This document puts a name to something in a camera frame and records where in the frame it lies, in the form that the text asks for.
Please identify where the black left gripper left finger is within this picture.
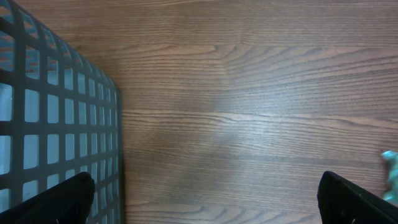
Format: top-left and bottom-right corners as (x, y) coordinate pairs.
(1, 172), (95, 224)

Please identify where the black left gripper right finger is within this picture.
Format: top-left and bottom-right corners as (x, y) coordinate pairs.
(317, 171), (397, 224)

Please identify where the teal wet wipes pack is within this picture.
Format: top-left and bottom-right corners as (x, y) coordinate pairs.
(381, 151), (397, 206)

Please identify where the grey plastic mesh basket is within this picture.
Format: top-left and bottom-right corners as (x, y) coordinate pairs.
(1, 1), (124, 223)

